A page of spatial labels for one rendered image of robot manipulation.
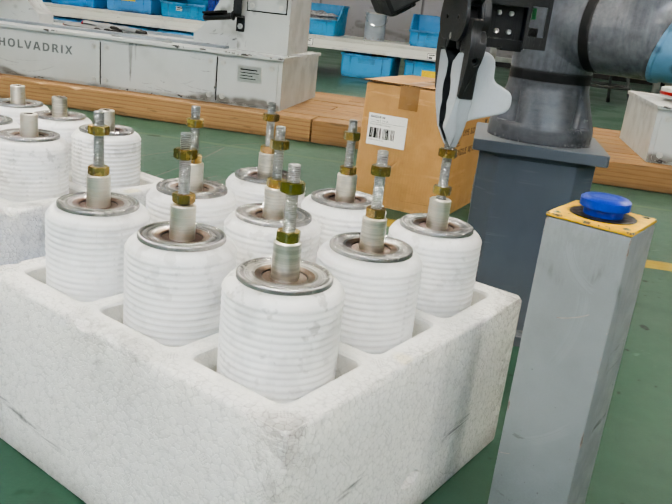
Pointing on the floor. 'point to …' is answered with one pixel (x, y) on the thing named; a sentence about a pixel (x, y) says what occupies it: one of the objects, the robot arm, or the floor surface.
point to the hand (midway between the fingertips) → (444, 131)
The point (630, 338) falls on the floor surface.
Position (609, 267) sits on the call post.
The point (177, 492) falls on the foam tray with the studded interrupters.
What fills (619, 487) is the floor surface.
